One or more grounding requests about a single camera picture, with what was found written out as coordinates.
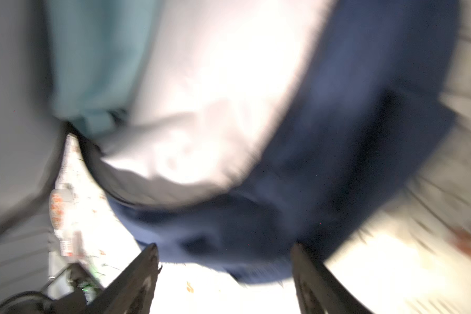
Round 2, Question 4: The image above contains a light blue cloth pouch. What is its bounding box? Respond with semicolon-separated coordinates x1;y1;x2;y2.
44;1;163;138

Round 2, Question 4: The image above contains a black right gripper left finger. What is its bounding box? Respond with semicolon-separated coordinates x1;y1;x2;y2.
84;244;160;314

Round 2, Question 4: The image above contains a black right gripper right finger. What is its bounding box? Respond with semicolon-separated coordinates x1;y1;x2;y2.
290;243;371;314

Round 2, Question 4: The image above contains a navy blue student backpack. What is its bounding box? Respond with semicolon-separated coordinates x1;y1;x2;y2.
78;1;460;284

